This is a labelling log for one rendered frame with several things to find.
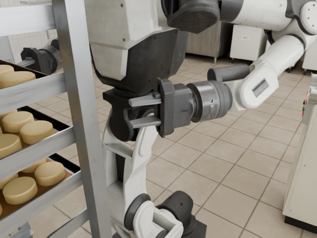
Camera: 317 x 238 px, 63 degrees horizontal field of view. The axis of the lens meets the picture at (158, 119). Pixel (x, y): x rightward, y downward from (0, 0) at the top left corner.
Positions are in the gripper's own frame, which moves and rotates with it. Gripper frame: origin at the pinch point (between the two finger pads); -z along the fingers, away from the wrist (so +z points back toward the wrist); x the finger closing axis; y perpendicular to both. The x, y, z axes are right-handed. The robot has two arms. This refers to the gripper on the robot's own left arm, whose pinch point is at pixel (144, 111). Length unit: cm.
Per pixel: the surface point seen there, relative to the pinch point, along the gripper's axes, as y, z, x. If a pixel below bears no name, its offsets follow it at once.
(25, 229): -31, -34, -53
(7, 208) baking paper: 7.7, -26.3, -8.8
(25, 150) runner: 9.9, -21.3, 2.3
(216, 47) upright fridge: -368, 277, -80
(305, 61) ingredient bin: -252, 375, -88
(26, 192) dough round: 7.2, -23.2, -7.0
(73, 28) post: 8.2, -12.4, 17.9
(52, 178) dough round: 5.0, -19.3, -7.2
